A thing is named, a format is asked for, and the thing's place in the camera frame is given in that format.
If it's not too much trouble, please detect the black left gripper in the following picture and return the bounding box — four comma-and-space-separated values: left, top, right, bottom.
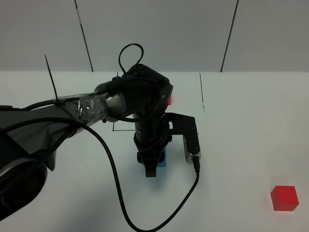
134, 113, 171, 177

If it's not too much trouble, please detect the blue cube block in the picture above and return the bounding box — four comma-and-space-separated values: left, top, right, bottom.
157, 147, 167, 168

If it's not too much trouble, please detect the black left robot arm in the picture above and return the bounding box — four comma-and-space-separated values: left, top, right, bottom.
0, 64, 173, 219

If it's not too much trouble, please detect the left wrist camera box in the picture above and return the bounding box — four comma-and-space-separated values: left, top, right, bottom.
167, 113, 201, 165

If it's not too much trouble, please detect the black left camera cable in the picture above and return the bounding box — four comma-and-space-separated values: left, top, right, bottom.
0, 117, 201, 231

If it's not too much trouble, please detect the black cable tie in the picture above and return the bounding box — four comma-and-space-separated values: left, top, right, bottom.
44, 55, 59, 103

